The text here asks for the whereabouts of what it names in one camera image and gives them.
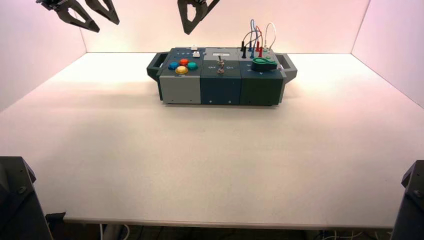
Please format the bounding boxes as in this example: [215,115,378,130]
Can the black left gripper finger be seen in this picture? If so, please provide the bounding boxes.
[54,0,101,34]
[85,0,120,26]

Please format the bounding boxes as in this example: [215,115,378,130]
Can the black banana plug cable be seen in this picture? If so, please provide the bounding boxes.
[241,31,259,60]

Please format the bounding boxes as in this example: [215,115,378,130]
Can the grey and teal control box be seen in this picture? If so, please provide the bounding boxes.
[146,46,298,107]

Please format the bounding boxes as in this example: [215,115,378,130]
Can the white cable under table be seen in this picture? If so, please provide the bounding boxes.
[99,224,131,240]

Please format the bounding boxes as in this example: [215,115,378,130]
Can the red banana plug cable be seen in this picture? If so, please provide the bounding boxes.
[254,25,265,59]

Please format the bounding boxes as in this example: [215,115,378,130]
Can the white banana plug cable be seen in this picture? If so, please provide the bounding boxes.
[263,22,277,51]

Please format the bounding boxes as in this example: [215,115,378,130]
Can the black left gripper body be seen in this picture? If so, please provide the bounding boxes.
[35,0,63,11]

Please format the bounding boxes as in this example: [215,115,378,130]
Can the blue banana plug cable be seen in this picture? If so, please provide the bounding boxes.
[249,18,258,60]

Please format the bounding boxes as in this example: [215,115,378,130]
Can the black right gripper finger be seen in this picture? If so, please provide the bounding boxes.
[200,0,222,15]
[177,0,209,36]

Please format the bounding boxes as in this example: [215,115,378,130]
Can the thin cables under table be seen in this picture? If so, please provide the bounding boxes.
[312,229,392,240]

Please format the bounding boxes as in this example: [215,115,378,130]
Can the green rotary knob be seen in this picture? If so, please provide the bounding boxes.
[251,57,278,72]

